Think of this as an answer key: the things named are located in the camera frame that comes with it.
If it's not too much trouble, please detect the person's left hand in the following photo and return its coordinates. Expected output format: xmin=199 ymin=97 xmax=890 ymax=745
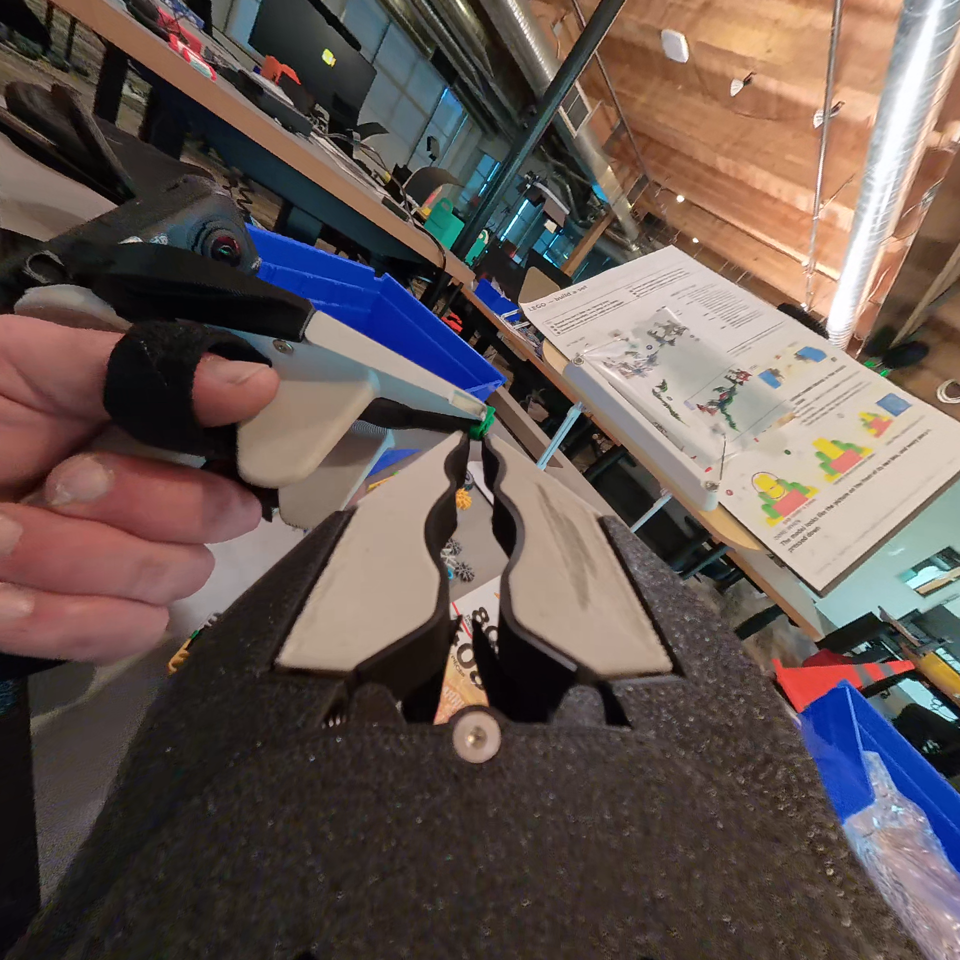
xmin=0 ymin=311 xmax=284 ymax=666

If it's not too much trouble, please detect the white paper sign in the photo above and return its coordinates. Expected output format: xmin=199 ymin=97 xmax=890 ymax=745
xmin=521 ymin=246 xmax=960 ymax=597

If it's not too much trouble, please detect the clear plastic bag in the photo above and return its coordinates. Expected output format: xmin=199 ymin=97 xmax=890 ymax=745
xmin=841 ymin=750 xmax=960 ymax=960

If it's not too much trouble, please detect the blue plastic bin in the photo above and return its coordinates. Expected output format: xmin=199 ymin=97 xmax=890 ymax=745
xmin=798 ymin=678 xmax=960 ymax=960
xmin=246 ymin=223 xmax=505 ymax=481

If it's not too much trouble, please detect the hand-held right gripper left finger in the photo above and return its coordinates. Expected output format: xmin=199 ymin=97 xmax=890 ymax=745
xmin=273 ymin=431 xmax=470 ymax=676

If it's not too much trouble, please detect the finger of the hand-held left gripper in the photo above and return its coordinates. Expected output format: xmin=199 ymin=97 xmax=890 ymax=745
xmin=303 ymin=309 xmax=490 ymax=436
xmin=279 ymin=422 xmax=396 ymax=531

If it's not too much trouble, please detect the small blue bin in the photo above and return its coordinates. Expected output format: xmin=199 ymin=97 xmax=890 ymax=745
xmin=472 ymin=276 xmax=520 ymax=320

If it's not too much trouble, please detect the red object with black stripes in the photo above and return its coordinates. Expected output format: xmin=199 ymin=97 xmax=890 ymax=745
xmin=772 ymin=646 xmax=918 ymax=714

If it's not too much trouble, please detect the brown background table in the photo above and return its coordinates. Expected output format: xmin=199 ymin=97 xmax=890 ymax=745
xmin=52 ymin=0 xmax=481 ymax=286

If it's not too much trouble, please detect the printed plastic toy bag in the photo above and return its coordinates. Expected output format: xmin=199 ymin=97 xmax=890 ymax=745
xmin=433 ymin=577 xmax=502 ymax=727

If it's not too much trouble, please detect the teal green container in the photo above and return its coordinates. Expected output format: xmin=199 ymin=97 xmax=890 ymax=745
xmin=422 ymin=196 xmax=490 ymax=252

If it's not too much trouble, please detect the silver ventilation duct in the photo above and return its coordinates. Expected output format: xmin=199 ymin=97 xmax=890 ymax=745
xmin=472 ymin=0 xmax=646 ymax=234
xmin=825 ymin=0 xmax=960 ymax=350

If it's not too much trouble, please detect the black computer monitor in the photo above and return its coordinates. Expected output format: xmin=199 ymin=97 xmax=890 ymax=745
xmin=247 ymin=0 xmax=378 ymax=129

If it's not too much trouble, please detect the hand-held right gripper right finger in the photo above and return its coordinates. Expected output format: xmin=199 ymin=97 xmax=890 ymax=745
xmin=480 ymin=435 xmax=675 ymax=680

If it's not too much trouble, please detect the black steel pole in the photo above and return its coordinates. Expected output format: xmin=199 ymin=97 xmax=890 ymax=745
xmin=448 ymin=0 xmax=627 ymax=264

